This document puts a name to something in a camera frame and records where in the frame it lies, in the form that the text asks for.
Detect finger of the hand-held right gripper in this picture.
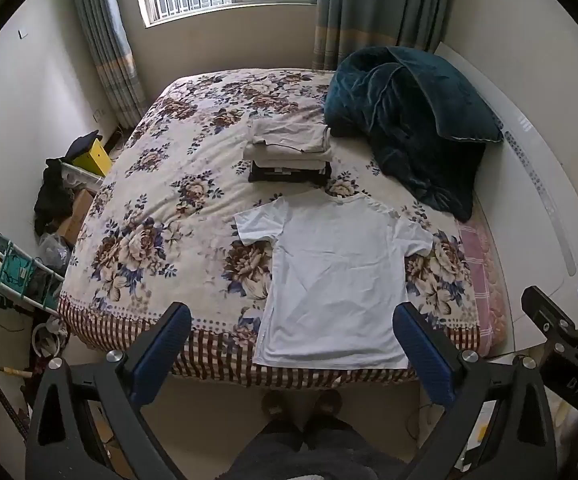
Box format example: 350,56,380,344
520,285,578,357

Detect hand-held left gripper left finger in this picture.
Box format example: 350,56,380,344
25,301,193,480

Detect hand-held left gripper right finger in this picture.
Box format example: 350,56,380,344
392,301,557,480

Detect white t-shirt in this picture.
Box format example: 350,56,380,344
233,191,435,371

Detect black hanging clothes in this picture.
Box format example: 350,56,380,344
34,157,77,236

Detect pink checked mattress pad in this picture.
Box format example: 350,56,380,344
456,195,515,358

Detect person's right brown slipper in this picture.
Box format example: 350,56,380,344
314,389,342,418

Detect person's brown slipper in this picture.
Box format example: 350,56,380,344
314,389,342,418
261,390,290,418

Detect flat cardboard piece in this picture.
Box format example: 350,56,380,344
91,400,134,480

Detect person's left brown slipper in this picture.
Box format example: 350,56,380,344
261,390,290,418

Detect white bed headboard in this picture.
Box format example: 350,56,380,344
434,42,578,356

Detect floral checked-border blanket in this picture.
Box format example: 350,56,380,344
58,67,482,388

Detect clear plastic bag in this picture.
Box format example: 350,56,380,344
39,232,72,268

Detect brown cardboard box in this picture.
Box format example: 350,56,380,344
56,189,94,246

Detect teal and white rack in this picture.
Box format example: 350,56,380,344
0,230,67,316

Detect white plastic crate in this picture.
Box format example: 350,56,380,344
61,160,104,191

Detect yellow box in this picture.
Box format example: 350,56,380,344
71,139,112,177

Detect black cloth on box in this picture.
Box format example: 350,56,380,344
64,131,102,161

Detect cream folded garment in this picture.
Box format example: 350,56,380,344
243,144,334,163

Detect teal plush blanket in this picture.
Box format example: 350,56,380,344
323,46,505,223

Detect grey-blue striped curtain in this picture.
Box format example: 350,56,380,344
66,0,147,131
311,0,457,71

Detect thin black cable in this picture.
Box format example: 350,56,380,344
403,400,431,437

